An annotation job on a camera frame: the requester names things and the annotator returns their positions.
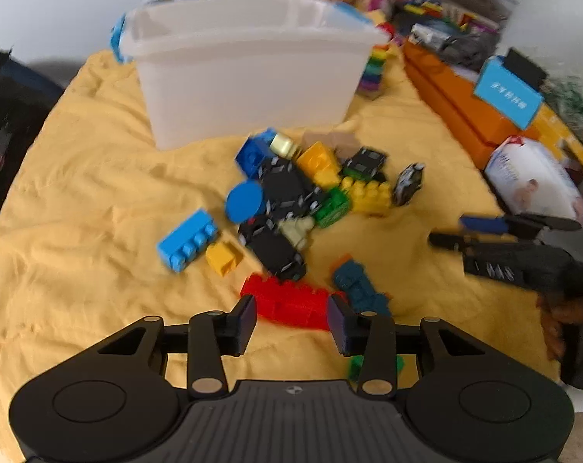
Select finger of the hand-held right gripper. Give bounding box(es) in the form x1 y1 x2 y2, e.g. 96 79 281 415
429 233 559 254
459 214 582 239

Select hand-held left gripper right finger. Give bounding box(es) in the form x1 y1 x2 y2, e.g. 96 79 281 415
327 294 502 396

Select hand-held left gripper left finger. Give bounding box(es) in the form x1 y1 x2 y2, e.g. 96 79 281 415
86 294 258 394

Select red long building brick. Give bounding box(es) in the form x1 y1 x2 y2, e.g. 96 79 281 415
240 274 350 331

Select small yellow building brick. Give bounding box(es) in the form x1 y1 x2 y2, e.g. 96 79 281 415
206 241 241 277

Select blue round disc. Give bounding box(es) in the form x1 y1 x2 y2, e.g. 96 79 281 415
225 181 265 223

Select white plastic storage bin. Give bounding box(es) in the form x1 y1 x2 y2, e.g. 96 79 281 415
111 0 389 150

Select person's right hand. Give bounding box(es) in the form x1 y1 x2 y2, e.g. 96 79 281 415
536 294 583 362

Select teal toy figure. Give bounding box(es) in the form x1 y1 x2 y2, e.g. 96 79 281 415
332 255 393 318

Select small green building brick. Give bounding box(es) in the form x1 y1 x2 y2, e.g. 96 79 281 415
347 354 405 382

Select white printed package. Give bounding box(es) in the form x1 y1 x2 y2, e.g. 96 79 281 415
483 136 583 226

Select black white toy car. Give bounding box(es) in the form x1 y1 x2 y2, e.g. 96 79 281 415
393 163 426 206

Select light blue building brick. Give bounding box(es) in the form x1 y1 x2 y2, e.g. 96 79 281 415
157 209 219 273

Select beige toy figure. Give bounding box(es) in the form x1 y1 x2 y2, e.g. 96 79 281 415
278 215 316 248

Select large yellow building brick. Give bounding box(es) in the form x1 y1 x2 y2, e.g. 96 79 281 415
339 176 393 217

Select orange cardboard box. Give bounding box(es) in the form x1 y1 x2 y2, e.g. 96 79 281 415
402 39 583 171

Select black green toy car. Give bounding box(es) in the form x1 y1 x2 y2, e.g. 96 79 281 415
342 147 388 181

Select blue card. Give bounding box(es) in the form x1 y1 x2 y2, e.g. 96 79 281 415
473 57 545 129

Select orange-yellow building brick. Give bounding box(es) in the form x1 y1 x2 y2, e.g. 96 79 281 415
296 142 341 188

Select yellow blanket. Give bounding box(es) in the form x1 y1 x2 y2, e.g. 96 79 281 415
0 51 576 463

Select pale yellow cylinder block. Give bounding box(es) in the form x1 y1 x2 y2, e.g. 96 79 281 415
270 133 299 159

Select rainbow brick stack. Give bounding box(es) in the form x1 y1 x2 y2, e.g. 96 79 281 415
358 44 389 98

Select dark bag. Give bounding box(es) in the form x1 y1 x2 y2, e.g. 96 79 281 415
0 47 67 249

